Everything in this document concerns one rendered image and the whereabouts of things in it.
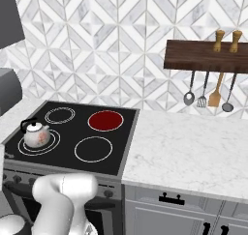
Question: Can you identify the black glass-top stove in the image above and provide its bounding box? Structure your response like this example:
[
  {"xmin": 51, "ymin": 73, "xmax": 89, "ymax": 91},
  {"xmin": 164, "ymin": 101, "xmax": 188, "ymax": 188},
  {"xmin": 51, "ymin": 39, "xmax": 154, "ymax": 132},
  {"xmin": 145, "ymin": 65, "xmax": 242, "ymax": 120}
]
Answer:
[{"xmin": 1, "ymin": 100, "xmax": 141, "ymax": 235}]

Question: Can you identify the hanging metal spoon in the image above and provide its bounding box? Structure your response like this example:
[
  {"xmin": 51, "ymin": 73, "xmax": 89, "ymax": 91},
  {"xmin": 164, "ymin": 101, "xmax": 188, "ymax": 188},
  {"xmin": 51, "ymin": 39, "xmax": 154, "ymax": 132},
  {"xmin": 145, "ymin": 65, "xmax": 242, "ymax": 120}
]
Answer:
[{"xmin": 183, "ymin": 71, "xmax": 197, "ymax": 106}]

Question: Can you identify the hanging metal slotted spatula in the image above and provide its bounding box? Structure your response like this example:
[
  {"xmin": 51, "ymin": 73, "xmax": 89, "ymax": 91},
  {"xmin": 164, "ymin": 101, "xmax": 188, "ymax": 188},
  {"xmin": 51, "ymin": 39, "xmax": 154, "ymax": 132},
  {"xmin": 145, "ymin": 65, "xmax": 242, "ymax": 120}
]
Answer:
[{"xmin": 196, "ymin": 72, "xmax": 210, "ymax": 109}]

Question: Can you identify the grey drawer front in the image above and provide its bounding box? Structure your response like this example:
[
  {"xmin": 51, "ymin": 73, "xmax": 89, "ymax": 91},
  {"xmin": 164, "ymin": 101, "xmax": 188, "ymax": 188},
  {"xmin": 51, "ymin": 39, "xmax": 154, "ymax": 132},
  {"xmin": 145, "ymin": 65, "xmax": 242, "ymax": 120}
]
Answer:
[
  {"xmin": 222, "ymin": 200, "xmax": 248, "ymax": 221},
  {"xmin": 124, "ymin": 184, "xmax": 225, "ymax": 216}
]

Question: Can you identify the hanging wooden spatula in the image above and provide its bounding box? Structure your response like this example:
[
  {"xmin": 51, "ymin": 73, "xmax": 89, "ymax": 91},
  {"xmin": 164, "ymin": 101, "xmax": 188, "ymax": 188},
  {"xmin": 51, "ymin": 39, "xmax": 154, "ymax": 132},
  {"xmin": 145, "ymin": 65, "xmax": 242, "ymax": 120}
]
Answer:
[{"xmin": 207, "ymin": 72, "xmax": 226, "ymax": 108}]

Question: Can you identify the hanging metal ladle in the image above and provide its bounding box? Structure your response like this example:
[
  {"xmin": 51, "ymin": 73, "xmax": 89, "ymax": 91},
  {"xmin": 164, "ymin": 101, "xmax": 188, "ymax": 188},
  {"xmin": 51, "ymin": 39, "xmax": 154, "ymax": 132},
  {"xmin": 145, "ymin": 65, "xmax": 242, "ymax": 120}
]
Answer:
[{"xmin": 221, "ymin": 73, "xmax": 238, "ymax": 113}]

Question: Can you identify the grey cupboard door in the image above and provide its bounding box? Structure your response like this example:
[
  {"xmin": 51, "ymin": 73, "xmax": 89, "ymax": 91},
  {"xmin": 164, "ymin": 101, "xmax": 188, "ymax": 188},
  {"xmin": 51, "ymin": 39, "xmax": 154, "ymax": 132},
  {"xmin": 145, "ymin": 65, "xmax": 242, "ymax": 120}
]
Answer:
[
  {"xmin": 124, "ymin": 199, "xmax": 217, "ymax": 235},
  {"xmin": 214, "ymin": 217, "xmax": 248, "ymax": 235}
]

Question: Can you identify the wooden salt mill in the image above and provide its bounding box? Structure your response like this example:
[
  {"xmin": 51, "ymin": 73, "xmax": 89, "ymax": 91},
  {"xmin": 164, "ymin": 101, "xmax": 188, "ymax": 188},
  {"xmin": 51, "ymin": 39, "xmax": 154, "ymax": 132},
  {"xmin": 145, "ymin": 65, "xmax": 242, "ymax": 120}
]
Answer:
[{"xmin": 212, "ymin": 29, "xmax": 226, "ymax": 53}]

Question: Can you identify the wooden pepper mill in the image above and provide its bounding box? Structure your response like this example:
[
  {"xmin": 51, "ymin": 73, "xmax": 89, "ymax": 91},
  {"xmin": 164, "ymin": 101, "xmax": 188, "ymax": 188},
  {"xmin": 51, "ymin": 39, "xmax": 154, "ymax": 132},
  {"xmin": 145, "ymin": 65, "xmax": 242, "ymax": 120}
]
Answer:
[{"xmin": 229, "ymin": 30, "xmax": 243, "ymax": 54}]

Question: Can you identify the grey range hood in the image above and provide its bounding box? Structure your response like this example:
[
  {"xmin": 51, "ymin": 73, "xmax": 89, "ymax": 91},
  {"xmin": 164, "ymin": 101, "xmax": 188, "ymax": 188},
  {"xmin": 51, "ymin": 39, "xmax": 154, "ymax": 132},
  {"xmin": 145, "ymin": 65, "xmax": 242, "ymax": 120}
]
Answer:
[{"xmin": 0, "ymin": 0, "xmax": 26, "ymax": 50}]

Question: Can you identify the white kettle with black handle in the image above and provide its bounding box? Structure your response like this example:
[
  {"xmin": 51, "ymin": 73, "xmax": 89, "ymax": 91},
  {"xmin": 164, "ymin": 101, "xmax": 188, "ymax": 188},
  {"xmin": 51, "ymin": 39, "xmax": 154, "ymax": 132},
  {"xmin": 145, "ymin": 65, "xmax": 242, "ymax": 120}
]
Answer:
[{"xmin": 19, "ymin": 117, "xmax": 51, "ymax": 149}]

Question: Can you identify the dark wooden wall shelf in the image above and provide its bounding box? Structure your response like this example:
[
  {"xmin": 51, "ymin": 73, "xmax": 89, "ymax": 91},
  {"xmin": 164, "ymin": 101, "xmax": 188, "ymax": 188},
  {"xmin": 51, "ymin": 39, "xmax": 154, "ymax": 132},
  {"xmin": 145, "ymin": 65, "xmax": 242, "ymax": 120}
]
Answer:
[{"xmin": 163, "ymin": 40, "xmax": 248, "ymax": 74}]

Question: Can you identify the black drawer handle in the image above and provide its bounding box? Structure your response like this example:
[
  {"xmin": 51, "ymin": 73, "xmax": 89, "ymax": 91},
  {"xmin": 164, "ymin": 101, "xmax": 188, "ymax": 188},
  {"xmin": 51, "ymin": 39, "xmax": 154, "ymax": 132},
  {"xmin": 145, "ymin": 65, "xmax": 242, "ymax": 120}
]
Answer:
[{"xmin": 158, "ymin": 191, "xmax": 186, "ymax": 207}]

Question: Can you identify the black cupboard door handle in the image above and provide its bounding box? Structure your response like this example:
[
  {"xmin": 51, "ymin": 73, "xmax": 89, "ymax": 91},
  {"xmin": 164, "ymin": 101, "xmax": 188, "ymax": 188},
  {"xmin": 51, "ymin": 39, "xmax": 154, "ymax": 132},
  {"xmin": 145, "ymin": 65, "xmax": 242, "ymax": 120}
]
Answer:
[
  {"xmin": 219, "ymin": 224, "xmax": 230, "ymax": 235},
  {"xmin": 201, "ymin": 221, "xmax": 212, "ymax": 235}
]

